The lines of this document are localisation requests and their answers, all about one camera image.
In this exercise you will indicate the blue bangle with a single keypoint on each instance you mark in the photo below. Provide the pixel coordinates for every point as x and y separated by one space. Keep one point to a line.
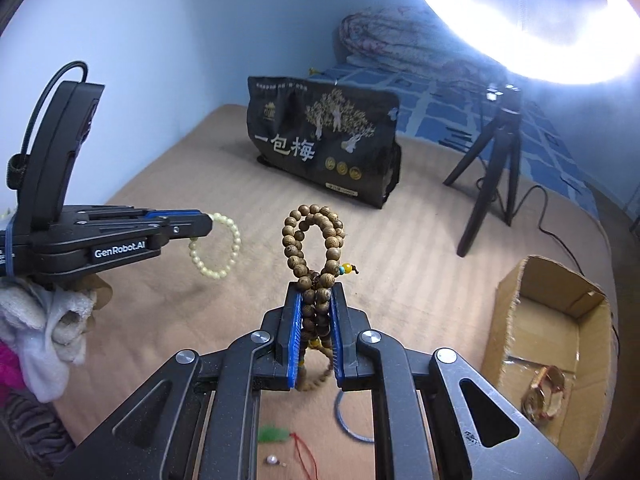
340 417

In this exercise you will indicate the person's left hand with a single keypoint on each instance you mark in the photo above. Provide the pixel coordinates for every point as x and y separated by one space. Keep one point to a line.
50 320

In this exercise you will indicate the grey knitted cloth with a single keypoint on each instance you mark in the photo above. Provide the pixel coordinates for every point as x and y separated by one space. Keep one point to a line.
30 435

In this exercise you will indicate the black tripod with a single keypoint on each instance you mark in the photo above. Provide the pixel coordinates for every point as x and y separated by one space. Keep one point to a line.
507 125

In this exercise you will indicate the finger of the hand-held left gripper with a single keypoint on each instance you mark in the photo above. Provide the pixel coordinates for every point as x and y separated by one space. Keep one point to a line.
192 226
165 213

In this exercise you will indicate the tan blanket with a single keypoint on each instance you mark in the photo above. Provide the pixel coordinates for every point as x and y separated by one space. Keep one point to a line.
200 160

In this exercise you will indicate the gold wrist watch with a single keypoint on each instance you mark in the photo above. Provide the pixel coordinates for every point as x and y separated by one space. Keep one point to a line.
542 395

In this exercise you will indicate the black printed bag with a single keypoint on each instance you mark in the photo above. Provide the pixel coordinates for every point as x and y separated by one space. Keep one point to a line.
320 150

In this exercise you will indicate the folded floral quilt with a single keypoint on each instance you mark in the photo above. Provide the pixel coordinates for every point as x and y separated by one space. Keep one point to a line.
390 35

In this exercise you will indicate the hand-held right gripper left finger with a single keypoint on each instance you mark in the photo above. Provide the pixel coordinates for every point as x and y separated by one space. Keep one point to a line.
295 340

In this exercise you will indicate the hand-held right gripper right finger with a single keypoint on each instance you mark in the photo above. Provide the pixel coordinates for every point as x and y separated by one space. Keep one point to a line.
338 340

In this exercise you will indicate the blue checked bed sheet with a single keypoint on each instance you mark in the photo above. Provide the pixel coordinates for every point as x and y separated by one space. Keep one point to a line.
435 110

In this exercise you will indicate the cardboard box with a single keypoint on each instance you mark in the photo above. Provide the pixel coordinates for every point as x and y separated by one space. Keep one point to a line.
550 285

